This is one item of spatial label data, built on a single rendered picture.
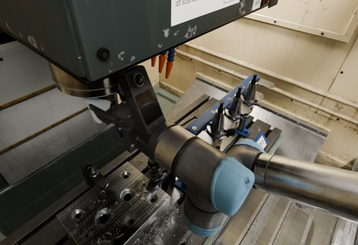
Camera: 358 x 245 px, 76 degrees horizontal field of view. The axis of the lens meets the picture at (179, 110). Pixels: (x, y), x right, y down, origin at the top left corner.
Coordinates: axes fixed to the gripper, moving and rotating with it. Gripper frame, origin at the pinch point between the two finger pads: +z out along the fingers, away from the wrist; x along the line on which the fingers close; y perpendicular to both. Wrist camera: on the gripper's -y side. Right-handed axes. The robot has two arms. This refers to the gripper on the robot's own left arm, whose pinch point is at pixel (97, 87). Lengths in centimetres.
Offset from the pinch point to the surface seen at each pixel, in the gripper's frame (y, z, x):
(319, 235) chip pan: 76, -63, 56
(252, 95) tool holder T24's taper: 19, -17, 49
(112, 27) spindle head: -20.6, -21.2, -8.8
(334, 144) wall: 61, -52, 101
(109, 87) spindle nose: -5.1, -8.5, -2.4
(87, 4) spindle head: -22.8, -21.2, -10.8
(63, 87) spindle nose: -5.3, -3.1, -7.7
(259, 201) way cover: 70, -35, 48
